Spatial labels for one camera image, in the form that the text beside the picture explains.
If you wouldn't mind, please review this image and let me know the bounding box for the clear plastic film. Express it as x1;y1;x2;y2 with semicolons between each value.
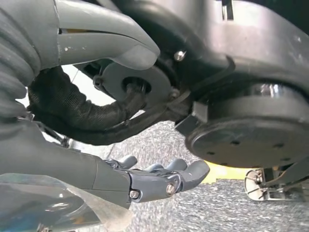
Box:
0;173;133;232

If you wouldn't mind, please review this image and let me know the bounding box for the caster wheel with metal bracket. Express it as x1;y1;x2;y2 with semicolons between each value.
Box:
244;157;309;203

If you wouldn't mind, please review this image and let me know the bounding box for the dark robot body housing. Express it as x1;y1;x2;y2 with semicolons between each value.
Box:
82;0;309;129

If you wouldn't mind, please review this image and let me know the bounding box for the black round base disc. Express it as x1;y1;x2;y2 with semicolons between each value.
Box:
185;85;309;169

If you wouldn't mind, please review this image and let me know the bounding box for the ribbed grey right arm sleeve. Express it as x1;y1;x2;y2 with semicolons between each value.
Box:
0;0;60;127

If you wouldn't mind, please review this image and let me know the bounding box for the black cable bundle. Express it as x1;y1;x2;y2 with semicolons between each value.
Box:
32;96;194;146

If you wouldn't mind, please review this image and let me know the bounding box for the yellow floor tape square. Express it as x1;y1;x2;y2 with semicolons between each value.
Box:
201;161;253;185

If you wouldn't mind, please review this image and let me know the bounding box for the black braided cable sleeve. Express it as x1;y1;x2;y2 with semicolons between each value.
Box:
28;65;148;132

